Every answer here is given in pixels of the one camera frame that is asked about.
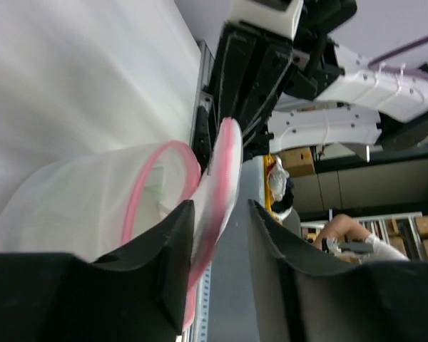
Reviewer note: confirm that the cardboard box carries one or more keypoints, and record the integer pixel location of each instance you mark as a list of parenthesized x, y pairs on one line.
[(298, 162)]

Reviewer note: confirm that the white mesh laundry bag pink trim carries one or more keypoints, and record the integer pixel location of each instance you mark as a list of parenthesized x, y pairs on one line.
[(93, 204)]

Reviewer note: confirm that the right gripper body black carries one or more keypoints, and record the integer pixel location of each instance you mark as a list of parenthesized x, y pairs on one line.
[(315, 67)]

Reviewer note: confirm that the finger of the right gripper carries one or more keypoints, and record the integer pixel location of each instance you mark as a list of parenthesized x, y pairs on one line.
[(236, 85), (264, 80)]

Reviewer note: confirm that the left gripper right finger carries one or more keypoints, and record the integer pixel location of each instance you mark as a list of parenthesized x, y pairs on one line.
[(304, 294)]

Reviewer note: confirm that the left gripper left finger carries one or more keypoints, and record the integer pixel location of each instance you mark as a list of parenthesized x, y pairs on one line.
[(134, 293)]

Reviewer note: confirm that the person in background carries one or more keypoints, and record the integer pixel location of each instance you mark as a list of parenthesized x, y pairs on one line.
[(345, 226)]

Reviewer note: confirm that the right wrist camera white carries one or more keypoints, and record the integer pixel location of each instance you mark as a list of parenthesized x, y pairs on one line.
[(283, 22)]

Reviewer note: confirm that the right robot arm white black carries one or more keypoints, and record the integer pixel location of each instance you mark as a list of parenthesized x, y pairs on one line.
[(374, 103)]

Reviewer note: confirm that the aluminium mounting rail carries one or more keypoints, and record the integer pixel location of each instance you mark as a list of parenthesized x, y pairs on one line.
[(201, 145)]

